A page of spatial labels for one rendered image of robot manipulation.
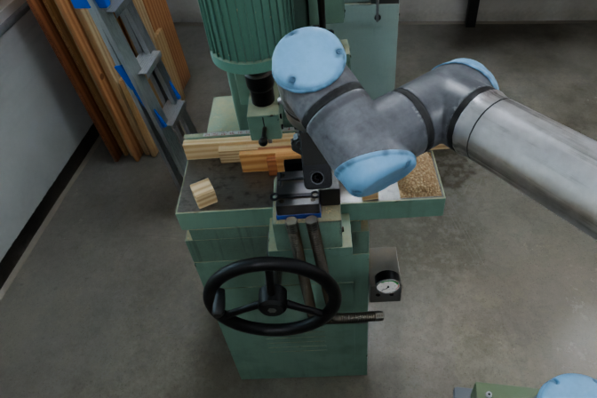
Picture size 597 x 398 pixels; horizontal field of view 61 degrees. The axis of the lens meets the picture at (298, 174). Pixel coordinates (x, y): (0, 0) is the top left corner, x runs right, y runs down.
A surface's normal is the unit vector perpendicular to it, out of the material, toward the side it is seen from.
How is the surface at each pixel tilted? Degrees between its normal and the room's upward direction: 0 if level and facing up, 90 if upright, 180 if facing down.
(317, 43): 26
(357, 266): 90
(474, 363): 0
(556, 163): 43
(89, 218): 0
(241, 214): 90
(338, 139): 52
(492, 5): 90
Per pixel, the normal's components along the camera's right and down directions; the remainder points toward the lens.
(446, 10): -0.15, 0.71
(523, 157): -0.79, -0.01
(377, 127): 0.15, -0.34
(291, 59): -0.12, -0.33
